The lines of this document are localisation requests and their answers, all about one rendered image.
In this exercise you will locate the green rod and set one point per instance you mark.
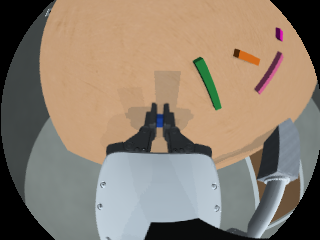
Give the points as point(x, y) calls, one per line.
point(208, 81)

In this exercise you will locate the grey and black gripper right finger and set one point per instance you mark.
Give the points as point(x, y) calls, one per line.
point(178, 142)

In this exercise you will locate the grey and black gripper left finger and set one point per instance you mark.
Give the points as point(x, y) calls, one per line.
point(140, 141)

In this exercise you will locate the short magenta rod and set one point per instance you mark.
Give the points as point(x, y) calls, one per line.
point(279, 34)

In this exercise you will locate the orange rod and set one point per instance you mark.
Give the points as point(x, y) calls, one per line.
point(247, 57)

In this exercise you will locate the pink rod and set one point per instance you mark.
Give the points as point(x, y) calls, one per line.
point(270, 73)

